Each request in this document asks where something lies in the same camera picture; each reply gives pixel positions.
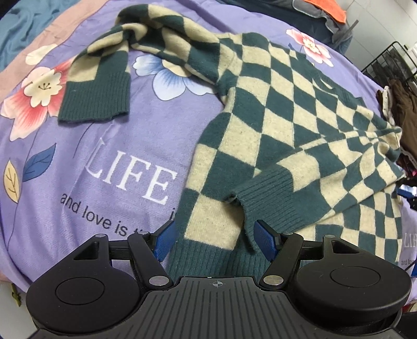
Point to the dark grey pillow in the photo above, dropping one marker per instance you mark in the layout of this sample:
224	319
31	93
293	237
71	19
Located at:
304	16

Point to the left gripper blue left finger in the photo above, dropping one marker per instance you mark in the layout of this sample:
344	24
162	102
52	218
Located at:
148	251

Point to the orange cloth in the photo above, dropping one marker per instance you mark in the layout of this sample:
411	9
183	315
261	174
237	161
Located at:
331	7

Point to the green cream checkered sweater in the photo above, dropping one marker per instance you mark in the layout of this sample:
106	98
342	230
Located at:
291	147

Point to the brown folded garment stack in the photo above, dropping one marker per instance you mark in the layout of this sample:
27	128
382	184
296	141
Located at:
398	106

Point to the purple floral bed sheet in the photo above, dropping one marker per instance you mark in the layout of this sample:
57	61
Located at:
63	182

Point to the teal blue duvet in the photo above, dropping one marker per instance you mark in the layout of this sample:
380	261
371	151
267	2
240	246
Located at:
23	21

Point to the black wire rack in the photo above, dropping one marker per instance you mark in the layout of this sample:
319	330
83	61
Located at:
394	62

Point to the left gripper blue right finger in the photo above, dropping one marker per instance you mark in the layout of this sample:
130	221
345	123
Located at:
283	251

